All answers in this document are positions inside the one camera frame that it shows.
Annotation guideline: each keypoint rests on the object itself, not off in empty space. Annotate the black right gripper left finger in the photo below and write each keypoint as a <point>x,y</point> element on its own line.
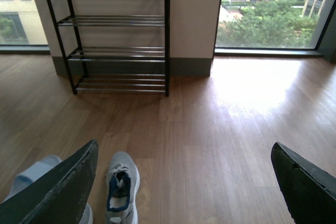
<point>60,195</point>

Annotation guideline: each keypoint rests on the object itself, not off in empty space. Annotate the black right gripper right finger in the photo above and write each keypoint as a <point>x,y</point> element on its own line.
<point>309,191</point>

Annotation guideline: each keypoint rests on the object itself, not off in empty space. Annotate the grey knit sneaker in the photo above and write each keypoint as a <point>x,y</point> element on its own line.
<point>123,182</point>

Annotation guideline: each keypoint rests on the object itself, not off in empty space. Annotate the black metal shoe rack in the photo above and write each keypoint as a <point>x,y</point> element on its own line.
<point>114,46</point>

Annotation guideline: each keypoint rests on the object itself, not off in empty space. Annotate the light blue slide sandal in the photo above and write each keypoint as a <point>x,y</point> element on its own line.
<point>32,173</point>

